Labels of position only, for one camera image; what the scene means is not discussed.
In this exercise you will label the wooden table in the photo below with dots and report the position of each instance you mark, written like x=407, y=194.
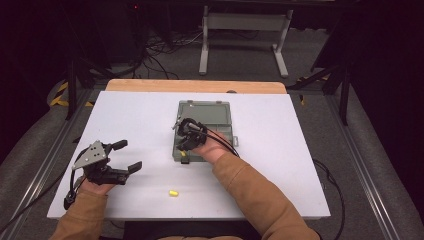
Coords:
x=196, y=86

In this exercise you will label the yellow black floor tape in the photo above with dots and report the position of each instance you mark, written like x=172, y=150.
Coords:
x=57, y=100

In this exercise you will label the white board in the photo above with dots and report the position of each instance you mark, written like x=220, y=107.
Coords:
x=140, y=113

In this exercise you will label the person's left hand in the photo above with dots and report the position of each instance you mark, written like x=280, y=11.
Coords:
x=96, y=188

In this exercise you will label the person's right hand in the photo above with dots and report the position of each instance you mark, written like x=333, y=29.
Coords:
x=215, y=148

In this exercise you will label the grey plastic compartment box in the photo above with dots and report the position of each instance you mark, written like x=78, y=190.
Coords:
x=213, y=115

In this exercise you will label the aluminium rail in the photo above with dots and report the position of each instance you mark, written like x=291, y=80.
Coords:
x=40, y=170
x=363, y=160

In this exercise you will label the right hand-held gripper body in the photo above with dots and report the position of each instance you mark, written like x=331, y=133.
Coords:
x=191, y=130

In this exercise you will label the black tripod stand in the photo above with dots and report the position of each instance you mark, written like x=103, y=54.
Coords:
x=71, y=90
x=345, y=96

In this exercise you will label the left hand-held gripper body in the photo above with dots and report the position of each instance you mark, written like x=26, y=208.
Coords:
x=96, y=166

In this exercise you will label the grey metal stand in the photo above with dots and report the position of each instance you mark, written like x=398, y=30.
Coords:
x=246, y=21

